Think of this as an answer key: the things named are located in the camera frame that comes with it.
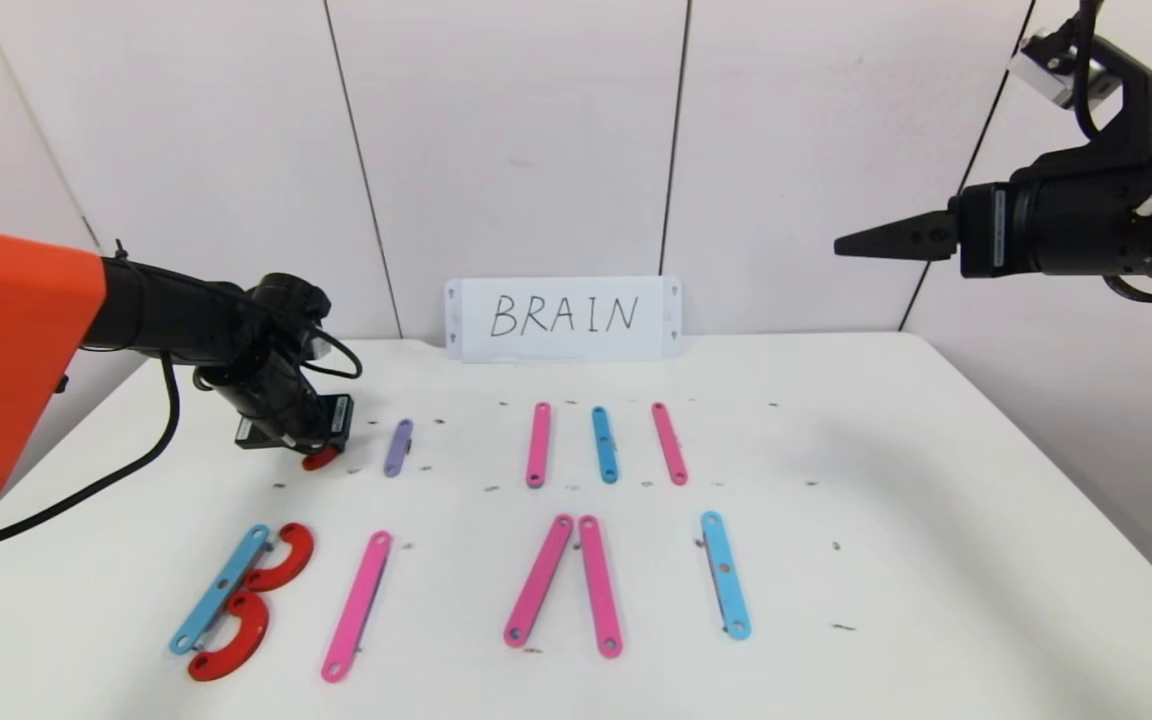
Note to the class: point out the narrow pink bar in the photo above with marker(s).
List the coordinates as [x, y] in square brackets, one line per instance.
[669, 445]

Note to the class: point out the white BRAIN sign card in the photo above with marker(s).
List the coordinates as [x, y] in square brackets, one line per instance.
[566, 318]

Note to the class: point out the long pink bar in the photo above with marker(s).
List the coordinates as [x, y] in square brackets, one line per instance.
[538, 445]
[357, 607]
[599, 587]
[539, 580]

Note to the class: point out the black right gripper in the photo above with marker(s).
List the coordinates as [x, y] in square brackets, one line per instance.
[983, 230]

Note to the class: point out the dark blue bar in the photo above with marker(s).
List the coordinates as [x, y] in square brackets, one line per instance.
[604, 445]

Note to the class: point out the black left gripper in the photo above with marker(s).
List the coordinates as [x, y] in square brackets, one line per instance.
[308, 428]

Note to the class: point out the black right camera mount bracket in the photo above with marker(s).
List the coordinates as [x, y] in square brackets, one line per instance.
[1141, 100]

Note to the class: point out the large red curved piece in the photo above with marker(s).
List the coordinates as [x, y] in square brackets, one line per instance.
[301, 555]
[254, 632]

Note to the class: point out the small red curved piece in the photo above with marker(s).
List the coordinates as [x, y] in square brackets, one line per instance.
[319, 460]

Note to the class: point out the long light blue bar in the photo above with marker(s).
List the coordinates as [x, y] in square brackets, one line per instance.
[725, 577]
[220, 590]

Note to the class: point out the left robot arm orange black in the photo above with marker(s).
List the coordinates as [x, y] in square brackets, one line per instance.
[16, 350]

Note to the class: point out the short purple bar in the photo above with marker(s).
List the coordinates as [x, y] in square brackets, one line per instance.
[398, 448]

